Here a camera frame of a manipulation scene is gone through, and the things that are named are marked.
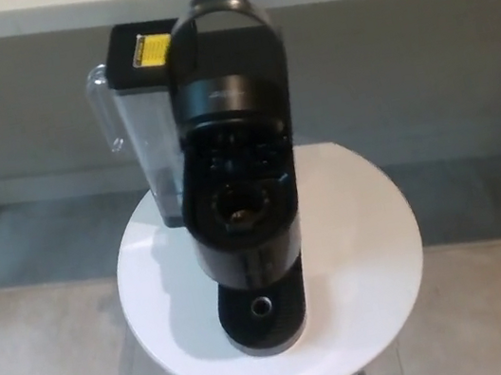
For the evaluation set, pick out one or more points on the yellow warning sticker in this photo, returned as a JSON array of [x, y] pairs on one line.
[[153, 51]]

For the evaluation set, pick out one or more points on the round white side table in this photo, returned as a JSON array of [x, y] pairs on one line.
[[357, 251]]

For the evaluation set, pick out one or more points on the clear water tank black lid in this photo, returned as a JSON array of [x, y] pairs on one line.
[[149, 156]]

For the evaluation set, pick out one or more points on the black pod coffee machine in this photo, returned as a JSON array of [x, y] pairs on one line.
[[252, 254]]

